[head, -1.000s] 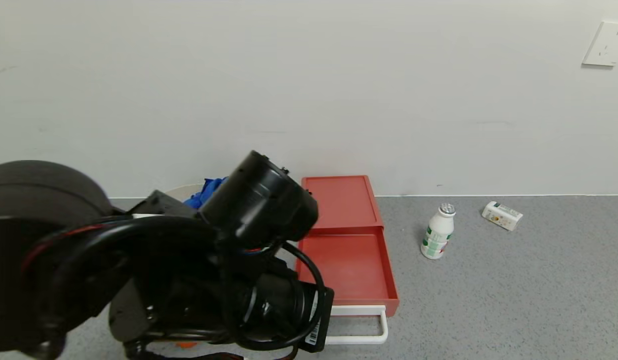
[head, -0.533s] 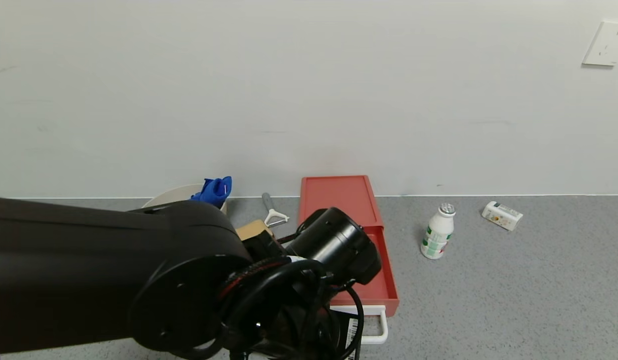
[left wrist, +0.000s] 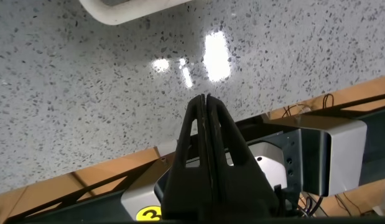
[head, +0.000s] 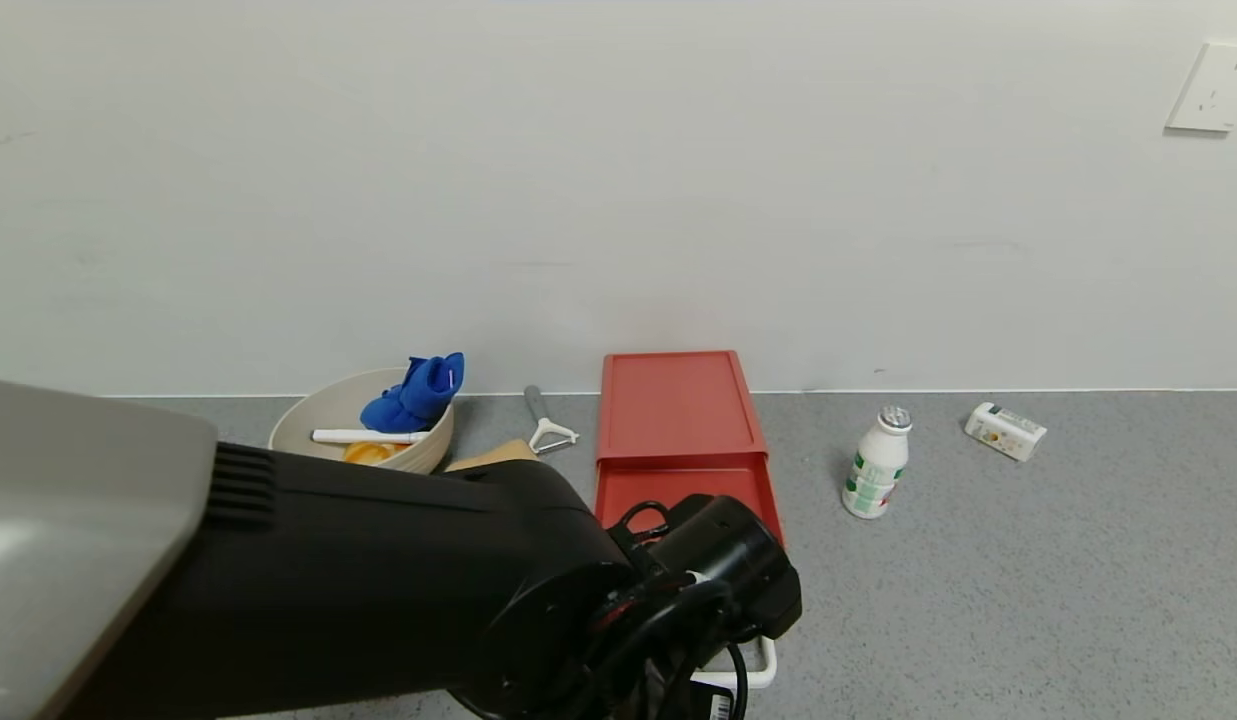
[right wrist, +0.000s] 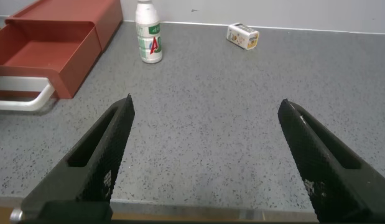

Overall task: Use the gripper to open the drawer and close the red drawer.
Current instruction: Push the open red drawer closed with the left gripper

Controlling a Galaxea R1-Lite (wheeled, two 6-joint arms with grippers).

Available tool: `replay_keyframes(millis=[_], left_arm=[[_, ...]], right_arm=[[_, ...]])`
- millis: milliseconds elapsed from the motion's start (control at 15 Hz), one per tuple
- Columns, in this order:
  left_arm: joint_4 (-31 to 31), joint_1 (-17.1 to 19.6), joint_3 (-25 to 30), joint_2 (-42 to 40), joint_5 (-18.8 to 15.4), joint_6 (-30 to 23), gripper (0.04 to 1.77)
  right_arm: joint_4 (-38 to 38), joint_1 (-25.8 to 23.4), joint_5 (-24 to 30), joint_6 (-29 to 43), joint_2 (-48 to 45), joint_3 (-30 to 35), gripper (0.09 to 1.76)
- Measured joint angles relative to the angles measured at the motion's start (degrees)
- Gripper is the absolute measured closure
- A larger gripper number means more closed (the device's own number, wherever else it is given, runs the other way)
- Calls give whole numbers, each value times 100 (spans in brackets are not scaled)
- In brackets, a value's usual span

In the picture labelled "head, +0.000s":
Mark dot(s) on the brown toast slice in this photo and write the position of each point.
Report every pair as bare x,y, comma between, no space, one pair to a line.
498,457

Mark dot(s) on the white marker pen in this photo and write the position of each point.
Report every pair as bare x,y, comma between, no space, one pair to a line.
358,436

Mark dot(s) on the orange toy food piece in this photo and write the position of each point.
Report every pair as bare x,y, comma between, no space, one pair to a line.
368,453

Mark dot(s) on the small white carton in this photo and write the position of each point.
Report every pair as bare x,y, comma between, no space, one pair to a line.
1005,432

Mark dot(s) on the grey white peeler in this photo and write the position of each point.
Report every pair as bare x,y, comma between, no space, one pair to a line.
538,410

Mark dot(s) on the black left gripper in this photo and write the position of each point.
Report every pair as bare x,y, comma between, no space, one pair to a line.
719,706

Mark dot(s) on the blue cloth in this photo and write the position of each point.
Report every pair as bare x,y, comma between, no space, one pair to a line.
418,398

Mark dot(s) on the beige ribbed bowl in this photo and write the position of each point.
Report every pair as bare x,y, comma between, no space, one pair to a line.
308,420

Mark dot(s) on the red drawer box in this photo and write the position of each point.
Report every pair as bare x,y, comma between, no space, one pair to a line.
678,485

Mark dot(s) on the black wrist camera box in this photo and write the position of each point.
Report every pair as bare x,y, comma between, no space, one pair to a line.
716,705

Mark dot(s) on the white green yogurt bottle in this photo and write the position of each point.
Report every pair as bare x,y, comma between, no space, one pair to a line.
876,480

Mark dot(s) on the white wall socket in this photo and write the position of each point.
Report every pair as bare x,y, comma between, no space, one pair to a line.
1216,88

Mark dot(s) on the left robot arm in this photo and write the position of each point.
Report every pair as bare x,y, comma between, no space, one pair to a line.
328,580

